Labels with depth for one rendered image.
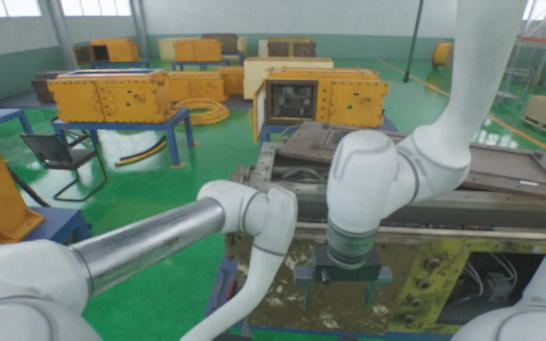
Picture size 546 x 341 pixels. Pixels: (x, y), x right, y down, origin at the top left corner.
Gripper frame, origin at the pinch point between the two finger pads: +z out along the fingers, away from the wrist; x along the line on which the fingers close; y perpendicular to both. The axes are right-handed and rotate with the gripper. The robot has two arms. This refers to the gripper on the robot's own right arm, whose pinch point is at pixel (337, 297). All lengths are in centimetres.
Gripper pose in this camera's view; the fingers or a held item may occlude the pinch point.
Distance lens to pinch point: 68.0
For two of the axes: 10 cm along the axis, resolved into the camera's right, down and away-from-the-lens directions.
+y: -0.2, 4.9, -8.7
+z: 0.0, 8.7, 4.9
